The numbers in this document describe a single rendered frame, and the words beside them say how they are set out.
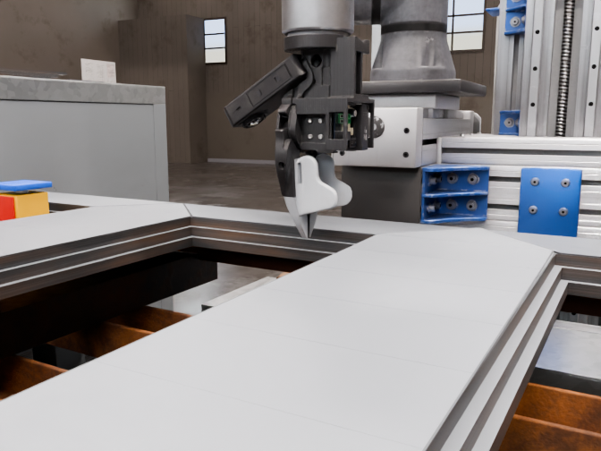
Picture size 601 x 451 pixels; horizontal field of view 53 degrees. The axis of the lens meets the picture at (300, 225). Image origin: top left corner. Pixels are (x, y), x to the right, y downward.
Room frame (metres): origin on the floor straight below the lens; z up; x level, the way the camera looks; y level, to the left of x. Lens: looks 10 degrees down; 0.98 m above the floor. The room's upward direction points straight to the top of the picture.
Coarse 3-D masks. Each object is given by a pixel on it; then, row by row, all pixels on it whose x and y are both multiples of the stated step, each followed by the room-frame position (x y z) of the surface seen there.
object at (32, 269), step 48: (96, 240) 0.64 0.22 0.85; (144, 240) 0.69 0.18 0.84; (192, 240) 0.76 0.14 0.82; (240, 240) 0.73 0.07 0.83; (288, 240) 0.70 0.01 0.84; (336, 240) 0.67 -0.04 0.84; (0, 288) 0.53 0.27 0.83; (576, 288) 0.54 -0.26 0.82; (528, 336) 0.39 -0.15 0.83; (480, 384) 0.30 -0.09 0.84; (480, 432) 0.27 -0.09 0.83
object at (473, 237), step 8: (400, 232) 0.66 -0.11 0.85; (408, 232) 0.66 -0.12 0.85; (416, 232) 0.66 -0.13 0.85; (424, 232) 0.66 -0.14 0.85; (432, 232) 0.66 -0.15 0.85; (440, 232) 0.66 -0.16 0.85; (448, 232) 0.66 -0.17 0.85; (456, 232) 0.66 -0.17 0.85; (464, 232) 0.66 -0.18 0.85; (472, 232) 0.66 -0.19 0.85; (448, 240) 0.61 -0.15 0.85; (456, 240) 0.61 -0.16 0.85; (464, 240) 0.61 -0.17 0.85; (472, 240) 0.61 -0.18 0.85; (480, 240) 0.61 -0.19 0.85; (488, 240) 0.61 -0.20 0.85; (496, 240) 0.61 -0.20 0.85; (504, 240) 0.61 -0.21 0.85; (512, 240) 0.61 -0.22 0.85; (520, 240) 0.61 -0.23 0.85; (528, 248) 0.58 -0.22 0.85; (536, 248) 0.58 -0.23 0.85; (544, 248) 0.58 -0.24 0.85
